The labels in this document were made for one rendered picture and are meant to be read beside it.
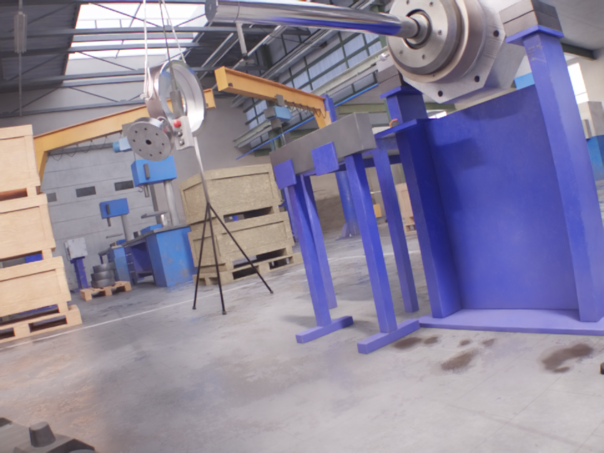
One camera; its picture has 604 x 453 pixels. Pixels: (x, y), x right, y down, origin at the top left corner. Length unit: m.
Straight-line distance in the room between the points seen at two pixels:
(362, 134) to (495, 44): 0.56
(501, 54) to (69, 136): 7.34
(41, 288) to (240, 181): 2.66
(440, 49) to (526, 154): 0.49
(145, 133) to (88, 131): 6.23
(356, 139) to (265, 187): 4.32
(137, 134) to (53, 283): 3.14
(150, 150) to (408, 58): 1.07
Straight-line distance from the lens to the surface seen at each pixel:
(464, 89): 1.74
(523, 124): 1.76
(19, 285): 4.90
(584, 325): 1.61
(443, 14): 1.62
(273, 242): 5.87
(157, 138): 1.90
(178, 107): 1.89
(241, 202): 5.73
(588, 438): 1.03
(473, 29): 1.63
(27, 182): 5.04
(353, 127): 1.72
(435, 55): 1.62
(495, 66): 1.70
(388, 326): 1.81
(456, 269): 2.01
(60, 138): 8.32
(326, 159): 1.84
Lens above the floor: 0.52
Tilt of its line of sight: level
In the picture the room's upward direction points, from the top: 12 degrees counter-clockwise
